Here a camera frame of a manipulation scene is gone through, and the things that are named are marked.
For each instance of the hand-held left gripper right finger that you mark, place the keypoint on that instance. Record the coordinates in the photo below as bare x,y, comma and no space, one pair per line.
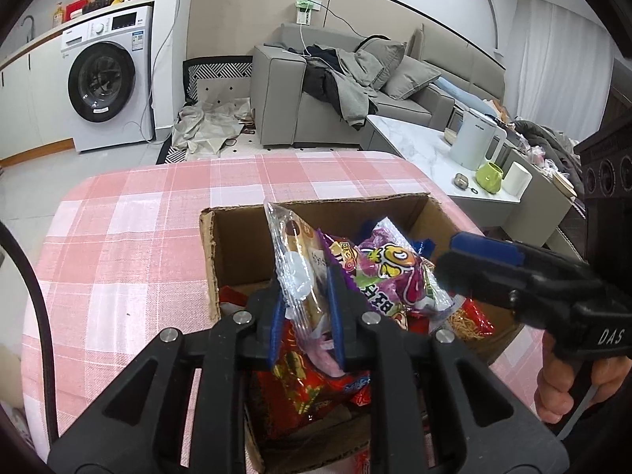
337,326

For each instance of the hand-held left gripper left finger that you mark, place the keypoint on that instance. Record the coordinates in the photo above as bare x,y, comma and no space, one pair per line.
276,331

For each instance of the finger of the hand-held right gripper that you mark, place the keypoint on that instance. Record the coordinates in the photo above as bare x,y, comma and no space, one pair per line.
484,244
493,281

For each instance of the yellow noodle snack packet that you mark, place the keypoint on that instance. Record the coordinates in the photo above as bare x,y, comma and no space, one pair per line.
469,318

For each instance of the red cookie packet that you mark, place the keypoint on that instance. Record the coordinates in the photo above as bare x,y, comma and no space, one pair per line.
296,380

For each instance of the purple cartoon snack packet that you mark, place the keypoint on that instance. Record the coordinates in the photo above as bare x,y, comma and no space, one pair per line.
390,271

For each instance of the clear bread packet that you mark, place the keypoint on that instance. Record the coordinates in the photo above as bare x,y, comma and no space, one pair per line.
296,256

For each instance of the brown cardboard box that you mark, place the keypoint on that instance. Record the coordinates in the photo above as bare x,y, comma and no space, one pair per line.
237,242

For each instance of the person's right hand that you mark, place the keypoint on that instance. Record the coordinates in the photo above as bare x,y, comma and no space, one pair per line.
553,390

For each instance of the blue snack packet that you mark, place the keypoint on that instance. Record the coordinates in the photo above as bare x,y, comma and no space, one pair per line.
425,248

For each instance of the green cup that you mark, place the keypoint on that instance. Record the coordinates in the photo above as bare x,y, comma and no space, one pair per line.
489,177

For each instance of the small metal strainer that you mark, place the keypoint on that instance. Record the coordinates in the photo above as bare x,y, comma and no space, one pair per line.
461,181

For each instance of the white mug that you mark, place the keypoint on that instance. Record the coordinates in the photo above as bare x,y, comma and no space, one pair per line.
516,177

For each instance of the white electric kettle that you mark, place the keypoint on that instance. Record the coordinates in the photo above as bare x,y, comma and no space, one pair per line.
471,140

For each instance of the pile of clothes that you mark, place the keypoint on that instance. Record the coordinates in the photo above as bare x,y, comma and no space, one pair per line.
548,143

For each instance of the white coffee table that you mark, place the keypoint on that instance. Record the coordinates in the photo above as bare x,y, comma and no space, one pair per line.
410,138

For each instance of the light blue blanket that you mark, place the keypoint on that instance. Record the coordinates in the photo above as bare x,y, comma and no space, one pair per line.
459,93

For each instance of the pink plaid tablecloth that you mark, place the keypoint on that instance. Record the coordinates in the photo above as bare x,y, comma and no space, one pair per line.
123,256

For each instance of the grey pillow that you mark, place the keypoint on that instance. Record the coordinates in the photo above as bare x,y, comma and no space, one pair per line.
410,79
377,61

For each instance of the grey jacket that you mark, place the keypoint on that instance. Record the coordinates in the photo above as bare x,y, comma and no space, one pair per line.
353,98

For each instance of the white curtain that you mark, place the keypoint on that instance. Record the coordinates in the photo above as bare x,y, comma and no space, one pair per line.
558,59

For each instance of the crumpled beige cloth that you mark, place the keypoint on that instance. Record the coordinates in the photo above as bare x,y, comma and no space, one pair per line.
212,128

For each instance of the dark clothing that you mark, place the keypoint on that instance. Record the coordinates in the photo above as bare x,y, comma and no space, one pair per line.
321,81

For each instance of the grey sofa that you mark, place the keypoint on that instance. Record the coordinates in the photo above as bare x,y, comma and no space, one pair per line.
281,98

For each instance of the black white patterned rug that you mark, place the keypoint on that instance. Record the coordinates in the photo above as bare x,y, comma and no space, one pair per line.
217,68

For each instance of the white washing machine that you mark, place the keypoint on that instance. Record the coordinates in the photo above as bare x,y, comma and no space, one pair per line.
140,84

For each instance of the green white power strip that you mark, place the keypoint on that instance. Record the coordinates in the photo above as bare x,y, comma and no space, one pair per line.
303,7

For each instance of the white kitchen cabinet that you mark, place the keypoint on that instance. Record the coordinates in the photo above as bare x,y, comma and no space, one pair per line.
34,98

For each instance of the red box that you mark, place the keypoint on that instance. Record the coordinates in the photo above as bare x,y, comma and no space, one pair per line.
76,10

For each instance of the yellow bottle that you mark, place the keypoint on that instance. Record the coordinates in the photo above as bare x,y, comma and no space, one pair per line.
58,17

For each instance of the metal faucet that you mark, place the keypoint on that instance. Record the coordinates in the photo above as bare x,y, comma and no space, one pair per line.
32,29

